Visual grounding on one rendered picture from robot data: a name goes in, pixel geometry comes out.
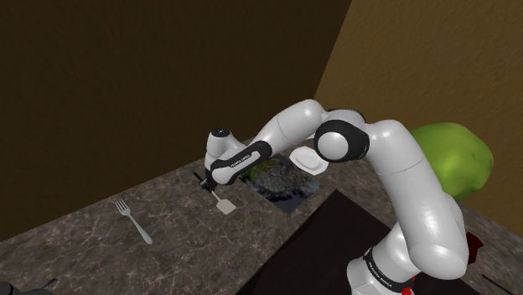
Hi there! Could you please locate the black rounded object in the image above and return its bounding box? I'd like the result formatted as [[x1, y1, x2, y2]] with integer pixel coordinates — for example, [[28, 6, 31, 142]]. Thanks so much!
[[0, 277, 59, 295]]

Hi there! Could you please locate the white plate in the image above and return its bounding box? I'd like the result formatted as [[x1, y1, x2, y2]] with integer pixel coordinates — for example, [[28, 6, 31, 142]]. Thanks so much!
[[288, 145, 329, 177]]

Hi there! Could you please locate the silver fork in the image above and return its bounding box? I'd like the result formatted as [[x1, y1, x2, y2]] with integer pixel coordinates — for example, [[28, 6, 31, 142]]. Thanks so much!
[[113, 199, 154, 246]]

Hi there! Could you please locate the landscape print mat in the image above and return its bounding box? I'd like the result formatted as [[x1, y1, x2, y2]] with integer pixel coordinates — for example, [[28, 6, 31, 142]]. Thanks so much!
[[237, 154, 322, 215]]

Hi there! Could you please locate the thin black rod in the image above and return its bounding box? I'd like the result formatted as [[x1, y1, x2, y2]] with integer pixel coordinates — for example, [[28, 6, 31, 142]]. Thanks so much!
[[481, 273, 516, 295]]

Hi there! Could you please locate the large green apple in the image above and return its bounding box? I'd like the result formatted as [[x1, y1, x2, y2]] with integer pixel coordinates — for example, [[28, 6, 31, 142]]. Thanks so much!
[[410, 122, 495, 202]]

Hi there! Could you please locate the dark robot stand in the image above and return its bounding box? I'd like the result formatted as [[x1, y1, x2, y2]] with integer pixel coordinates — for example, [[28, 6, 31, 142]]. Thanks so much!
[[236, 189, 484, 295]]

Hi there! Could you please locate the dark red angular object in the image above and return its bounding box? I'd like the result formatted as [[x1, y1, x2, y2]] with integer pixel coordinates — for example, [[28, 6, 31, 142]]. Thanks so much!
[[464, 231, 485, 265]]

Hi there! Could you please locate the grey spatula with black handle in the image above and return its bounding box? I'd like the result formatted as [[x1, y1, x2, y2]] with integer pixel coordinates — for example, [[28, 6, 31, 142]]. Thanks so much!
[[192, 171, 237, 216]]

